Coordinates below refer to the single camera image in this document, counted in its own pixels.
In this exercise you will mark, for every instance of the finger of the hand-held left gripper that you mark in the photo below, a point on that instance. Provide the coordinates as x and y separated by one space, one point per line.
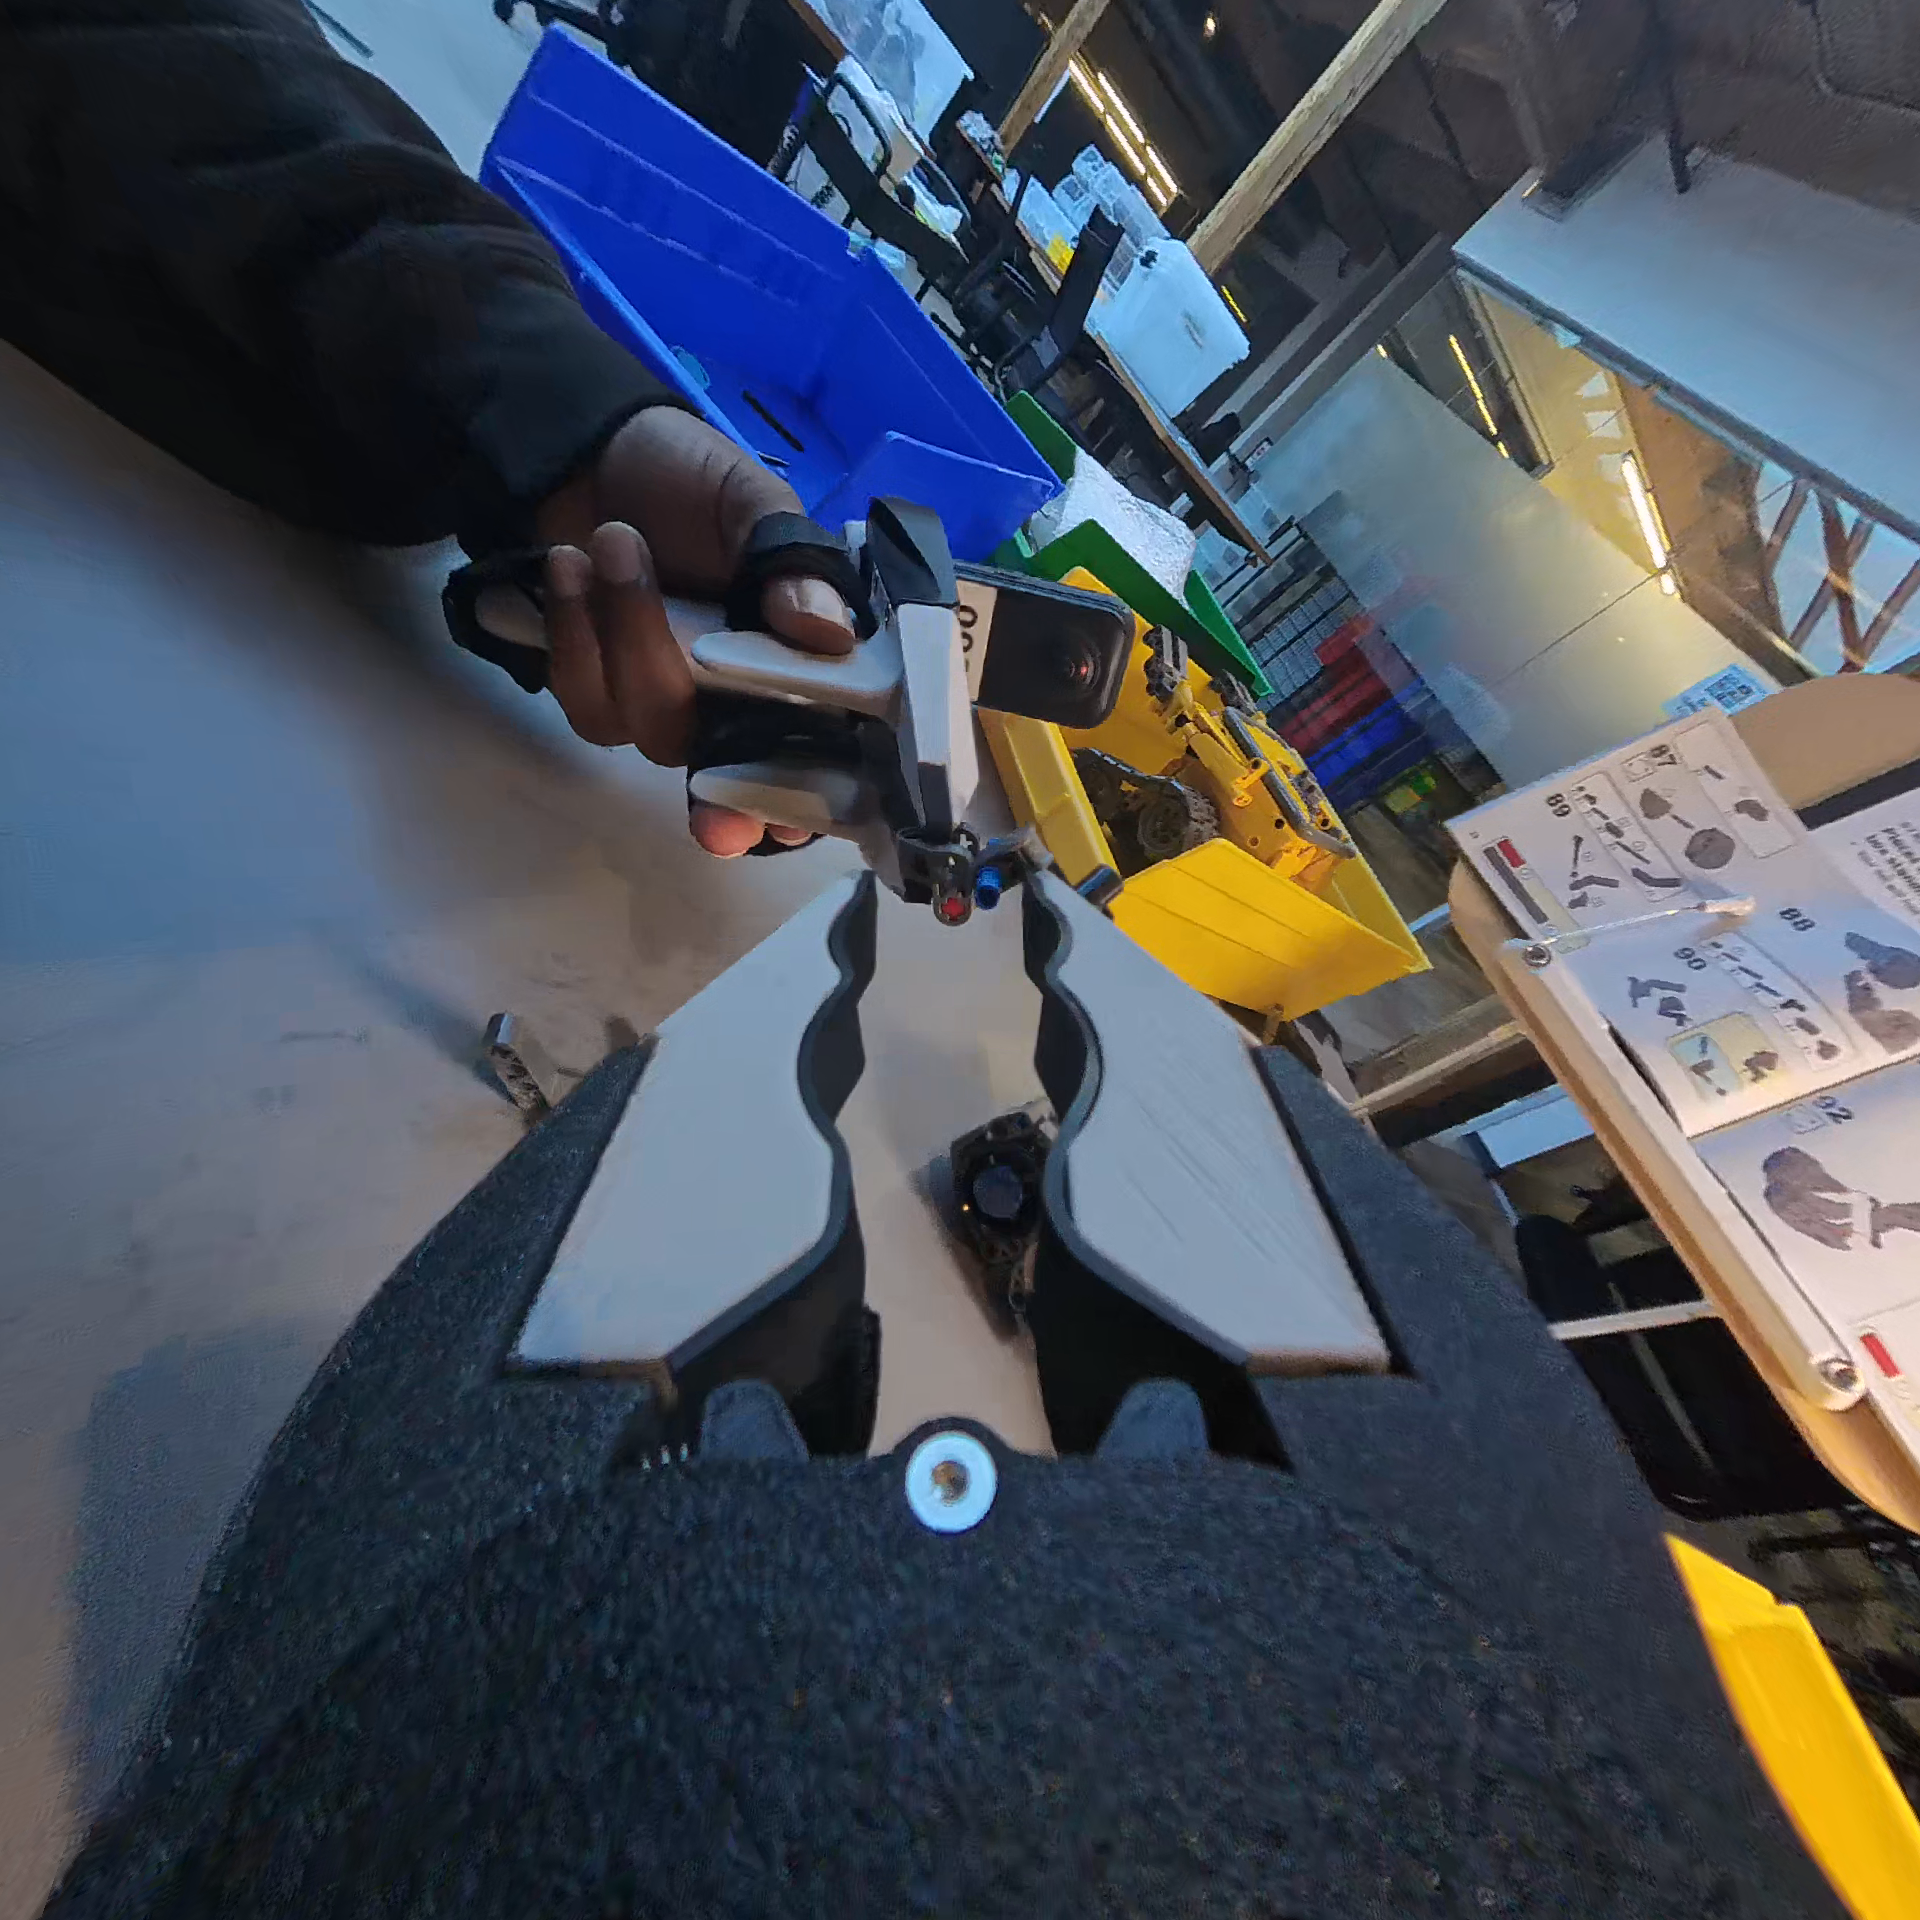
932 725

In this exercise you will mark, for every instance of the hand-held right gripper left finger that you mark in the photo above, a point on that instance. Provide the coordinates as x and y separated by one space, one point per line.
691 1187

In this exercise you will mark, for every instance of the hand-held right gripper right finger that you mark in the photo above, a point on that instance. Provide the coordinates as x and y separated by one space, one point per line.
1202 1187

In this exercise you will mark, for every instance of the black brick assembly coloured pins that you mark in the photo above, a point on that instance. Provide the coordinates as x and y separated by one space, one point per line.
953 899

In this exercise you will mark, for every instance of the grey brick beam piece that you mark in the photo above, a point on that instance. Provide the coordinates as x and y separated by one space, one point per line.
507 1061

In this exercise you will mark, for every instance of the grey desk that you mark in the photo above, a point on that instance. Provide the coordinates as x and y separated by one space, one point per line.
223 899

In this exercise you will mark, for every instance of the person's left hand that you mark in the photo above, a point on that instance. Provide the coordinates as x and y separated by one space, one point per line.
647 511

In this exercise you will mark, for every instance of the green storage bin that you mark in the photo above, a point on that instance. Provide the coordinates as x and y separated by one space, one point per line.
1046 436
1125 559

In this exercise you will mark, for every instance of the white foam block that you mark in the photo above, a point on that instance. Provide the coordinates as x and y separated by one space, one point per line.
1111 504

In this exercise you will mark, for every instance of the yellow toy bulldozer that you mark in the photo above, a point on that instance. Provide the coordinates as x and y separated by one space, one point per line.
1202 750

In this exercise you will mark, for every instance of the grey twin engine brick model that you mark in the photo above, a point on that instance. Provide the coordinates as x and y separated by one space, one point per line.
996 1193

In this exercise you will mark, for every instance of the wooden workbench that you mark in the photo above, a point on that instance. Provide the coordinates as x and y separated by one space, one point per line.
1190 456

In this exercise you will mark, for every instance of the yellow storage bin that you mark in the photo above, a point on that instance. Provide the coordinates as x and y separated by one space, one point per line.
1242 931
1798 1726

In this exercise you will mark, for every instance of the shelf of coloured bins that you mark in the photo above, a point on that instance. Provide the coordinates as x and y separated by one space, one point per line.
1349 677

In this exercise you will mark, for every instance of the white plastic container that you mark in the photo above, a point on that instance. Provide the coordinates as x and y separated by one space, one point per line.
1170 323

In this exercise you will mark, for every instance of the blue storage bin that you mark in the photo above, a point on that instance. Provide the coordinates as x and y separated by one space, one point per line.
724 273

